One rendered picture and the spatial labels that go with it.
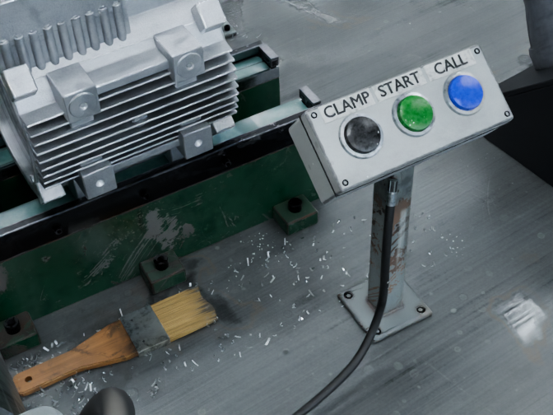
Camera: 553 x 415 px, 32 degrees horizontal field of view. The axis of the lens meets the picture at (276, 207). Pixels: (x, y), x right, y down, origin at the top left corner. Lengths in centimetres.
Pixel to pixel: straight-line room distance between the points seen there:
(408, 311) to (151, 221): 27
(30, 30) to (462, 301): 50
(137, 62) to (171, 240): 23
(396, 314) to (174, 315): 22
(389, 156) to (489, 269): 30
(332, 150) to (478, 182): 39
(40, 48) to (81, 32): 4
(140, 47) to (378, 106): 22
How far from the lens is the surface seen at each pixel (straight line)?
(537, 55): 117
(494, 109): 82
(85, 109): 82
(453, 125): 79
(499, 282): 102
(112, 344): 96
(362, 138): 75
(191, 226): 101
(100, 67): 85
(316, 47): 130
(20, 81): 82
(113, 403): 37
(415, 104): 78
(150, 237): 99
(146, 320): 97
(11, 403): 60
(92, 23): 84
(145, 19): 87
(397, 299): 96
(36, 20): 82
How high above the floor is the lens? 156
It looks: 45 degrees down
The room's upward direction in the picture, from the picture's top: 3 degrees counter-clockwise
